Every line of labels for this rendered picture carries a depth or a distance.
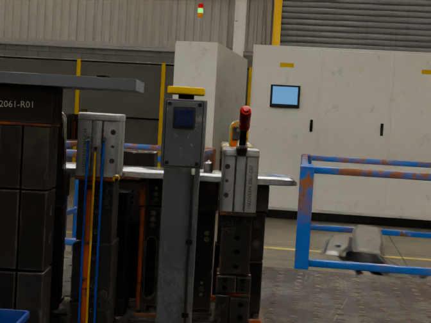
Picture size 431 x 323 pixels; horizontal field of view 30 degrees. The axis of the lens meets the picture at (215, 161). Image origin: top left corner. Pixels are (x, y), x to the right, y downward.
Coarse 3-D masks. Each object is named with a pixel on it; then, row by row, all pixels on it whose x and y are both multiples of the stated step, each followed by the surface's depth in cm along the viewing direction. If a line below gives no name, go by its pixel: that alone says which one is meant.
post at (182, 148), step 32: (192, 128) 129; (160, 160) 130; (192, 160) 129; (192, 192) 130; (192, 224) 130; (160, 256) 131; (192, 256) 131; (160, 288) 131; (192, 288) 131; (160, 320) 131
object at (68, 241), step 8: (72, 144) 442; (128, 144) 458; (136, 144) 457; (144, 144) 457; (72, 152) 343; (208, 152) 430; (72, 208) 451; (72, 224) 456; (72, 232) 456; (72, 240) 344
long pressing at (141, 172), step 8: (72, 168) 157; (128, 168) 168; (136, 168) 168; (144, 168) 168; (152, 168) 170; (160, 168) 171; (128, 176) 157; (136, 176) 157; (144, 176) 157; (152, 176) 157; (160, 176) 157; (200, 176) 157; (208, 176) 157; (216, 176) 157; (264, 176) 158; (272, 176) 165; (280, 176) 166; (288, 176) 173; (264, 184) 157; (272, 184) 157; (280, 184) 157; (288, 184) 158; (296, 184) 160
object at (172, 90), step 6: (168, 90) 129; (174, 90) 129; (180, 90) 129; (186, 90) 129; (192, 90) 129; (198, 90) 129; (204, 90) 129; (180, 96) 131; (186, 96) 131; (192, 96) 132
